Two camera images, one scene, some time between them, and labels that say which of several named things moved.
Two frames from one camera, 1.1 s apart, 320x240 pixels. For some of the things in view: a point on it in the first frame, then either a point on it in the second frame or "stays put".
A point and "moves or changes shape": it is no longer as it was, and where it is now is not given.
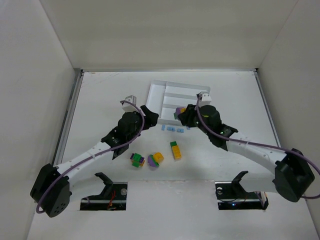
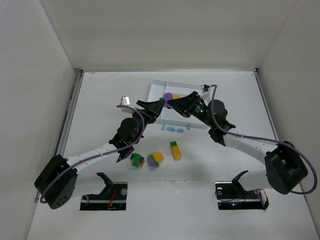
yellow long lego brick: x=176 y=152 stays put
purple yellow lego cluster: x=154 y=160 stays put
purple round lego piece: x=178 y=110 moves or changes shape
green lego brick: x=173 y=143 stays put
